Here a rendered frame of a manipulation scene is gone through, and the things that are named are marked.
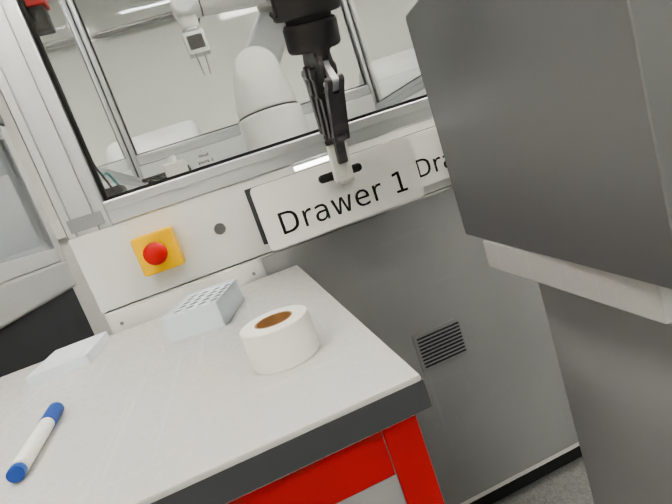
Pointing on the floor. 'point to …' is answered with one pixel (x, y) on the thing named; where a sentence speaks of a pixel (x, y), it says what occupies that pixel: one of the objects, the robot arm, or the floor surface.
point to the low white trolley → (227, 418)
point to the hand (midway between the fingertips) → (340, 160)
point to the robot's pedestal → (609, 370)
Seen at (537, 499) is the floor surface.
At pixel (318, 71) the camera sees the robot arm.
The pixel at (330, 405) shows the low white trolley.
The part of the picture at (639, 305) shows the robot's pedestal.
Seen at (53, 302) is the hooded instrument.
